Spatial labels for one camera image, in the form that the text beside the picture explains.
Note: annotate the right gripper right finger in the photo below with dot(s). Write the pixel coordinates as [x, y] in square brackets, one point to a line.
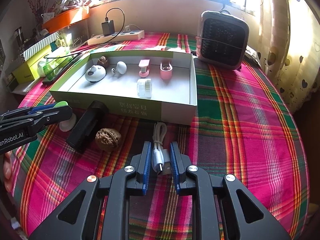
[222, 206]

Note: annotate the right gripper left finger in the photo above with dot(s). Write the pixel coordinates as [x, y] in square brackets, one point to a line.
[99, 204]

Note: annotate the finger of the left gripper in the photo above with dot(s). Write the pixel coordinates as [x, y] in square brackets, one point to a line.
[32, 112]
[39, 124]

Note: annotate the black power bank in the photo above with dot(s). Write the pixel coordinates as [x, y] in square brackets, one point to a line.
[86, 128]

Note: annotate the brown walnut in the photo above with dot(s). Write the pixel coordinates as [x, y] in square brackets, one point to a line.
[103, 61]
[107, 139]

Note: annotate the white round penguin gadget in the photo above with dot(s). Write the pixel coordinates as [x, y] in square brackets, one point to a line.
[95, 74]

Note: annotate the small white mushroom hook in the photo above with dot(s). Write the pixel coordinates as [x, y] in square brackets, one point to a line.
[120, 68]

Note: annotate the pink clip holder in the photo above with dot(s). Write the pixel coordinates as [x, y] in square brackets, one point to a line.
[144, 68]

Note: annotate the pink curved case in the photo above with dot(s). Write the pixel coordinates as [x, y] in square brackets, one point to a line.
[166, 70]

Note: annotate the person's left hand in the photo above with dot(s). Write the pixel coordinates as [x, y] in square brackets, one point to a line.
[7, 171]

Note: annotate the yellow green box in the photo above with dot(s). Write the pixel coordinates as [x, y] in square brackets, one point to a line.
[27, 70]

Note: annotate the green tissue pack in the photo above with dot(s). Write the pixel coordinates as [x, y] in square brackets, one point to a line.
[52, 60]

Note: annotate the striped white box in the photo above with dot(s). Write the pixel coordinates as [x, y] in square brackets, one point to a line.
[27, 54]

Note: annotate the metal thermos cup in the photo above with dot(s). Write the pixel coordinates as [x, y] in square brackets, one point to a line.
[19, 37]

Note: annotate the red dried flower branches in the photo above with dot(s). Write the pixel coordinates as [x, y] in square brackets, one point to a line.
[37, 0]

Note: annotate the orange tray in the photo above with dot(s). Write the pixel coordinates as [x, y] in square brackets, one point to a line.
[66, 18]

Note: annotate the black charger adapter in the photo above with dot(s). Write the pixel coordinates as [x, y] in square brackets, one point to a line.
[108, 28]

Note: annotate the green white cardboard box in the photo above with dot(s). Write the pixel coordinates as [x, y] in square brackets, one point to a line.
[173, 100]

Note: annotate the white power strip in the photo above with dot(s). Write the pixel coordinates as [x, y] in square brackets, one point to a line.
[130, 36]

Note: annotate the small pink black heater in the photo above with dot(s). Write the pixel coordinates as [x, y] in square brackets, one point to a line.
[221, 39]

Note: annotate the heart pattern curtain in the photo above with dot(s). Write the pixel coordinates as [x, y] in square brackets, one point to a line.
[288, 46]

